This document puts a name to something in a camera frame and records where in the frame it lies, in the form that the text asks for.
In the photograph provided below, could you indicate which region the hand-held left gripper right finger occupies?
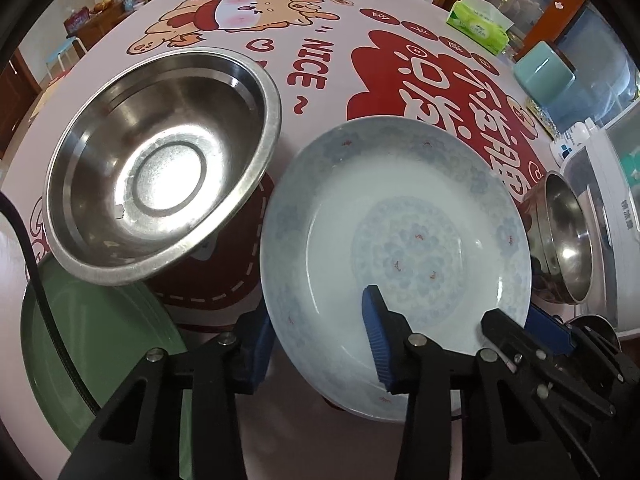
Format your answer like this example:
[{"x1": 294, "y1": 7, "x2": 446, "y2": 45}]
[{"x1": 361, "y1": 284, "x2": 601, "y2": 480}]

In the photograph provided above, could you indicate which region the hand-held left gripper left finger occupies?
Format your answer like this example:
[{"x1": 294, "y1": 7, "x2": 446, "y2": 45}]
[{"x1": 57, "y1": 306, "x2": 276, "y2": 480}]

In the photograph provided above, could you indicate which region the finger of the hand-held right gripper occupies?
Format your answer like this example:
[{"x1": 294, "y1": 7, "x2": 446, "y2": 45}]
[
  {"x1": 481, "y1": 307, "x2": 557, "y2": 386},
  {"x1": 527, "y1": 304, "x2": 577, "y2": 357}
]

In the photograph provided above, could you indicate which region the small steel bowl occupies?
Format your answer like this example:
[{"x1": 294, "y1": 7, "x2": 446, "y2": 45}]
[{"x1": 520, "y1": 170, "x2": 594, "y2": 306}]

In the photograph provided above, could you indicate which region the blue patterned white plate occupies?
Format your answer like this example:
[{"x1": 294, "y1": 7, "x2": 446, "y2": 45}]
[{"x1": 259, "y1": 116, "x2": 532, "y2": 422}]

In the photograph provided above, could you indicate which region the green plate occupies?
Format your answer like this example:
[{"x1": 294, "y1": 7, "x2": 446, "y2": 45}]
[{"x1": 20, "y1": 259, "x2": 193, "y2": 480}]

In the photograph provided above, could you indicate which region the large steel bowl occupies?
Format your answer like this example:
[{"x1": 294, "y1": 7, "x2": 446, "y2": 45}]
[{"x1": 44, "y1": 46, "x2": 282, "y2": 287}]

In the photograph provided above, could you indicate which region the white bottle sterilizer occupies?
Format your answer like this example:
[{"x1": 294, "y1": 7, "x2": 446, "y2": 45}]
[{"x1": 550, "y1": 119, "x2": 640, "y2": 339}]

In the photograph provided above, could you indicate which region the printed pink tablecloth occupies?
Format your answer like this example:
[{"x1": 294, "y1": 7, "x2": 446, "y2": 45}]
[{"x1": 0, "y1": 0, "x2": 640, "y2": 480}]

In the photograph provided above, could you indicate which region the teal container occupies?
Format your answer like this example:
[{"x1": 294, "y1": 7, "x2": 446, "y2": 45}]
[{"x1": 514, "y1": 40, "x2": 576, "y2": 107}]

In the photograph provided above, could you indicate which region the green tissue box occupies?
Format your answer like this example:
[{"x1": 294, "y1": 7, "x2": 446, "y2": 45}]
[{"x1": 446, "y1": 0, "x2": 513, "y2": 56}]

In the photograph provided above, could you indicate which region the brown wooden door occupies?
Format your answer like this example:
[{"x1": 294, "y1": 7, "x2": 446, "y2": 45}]
[{"x1": 0, "y1": 49, "x2": 44, "y2": 161}]

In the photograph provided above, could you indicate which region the blue round stool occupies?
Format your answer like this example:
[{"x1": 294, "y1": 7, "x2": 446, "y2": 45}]
[{"x1": 45, "y1": 37, "x2": 87, "y2": 82}]

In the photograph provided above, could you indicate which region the wooden cabinet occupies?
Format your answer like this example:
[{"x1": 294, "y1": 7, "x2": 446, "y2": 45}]
[{"x1": 64, "y1": 0, "x2": 132, "y2": 52}]

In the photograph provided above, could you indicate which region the red gift box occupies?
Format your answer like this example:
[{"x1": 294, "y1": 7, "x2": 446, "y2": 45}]
[{"x1": 63, "y1": 9, "x2": 94, "y2": 35}]

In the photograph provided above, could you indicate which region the black cable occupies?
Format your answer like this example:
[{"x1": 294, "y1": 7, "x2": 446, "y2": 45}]
[{"x1": 0, "y1": 192, "x2": 103, "y2": 417}]

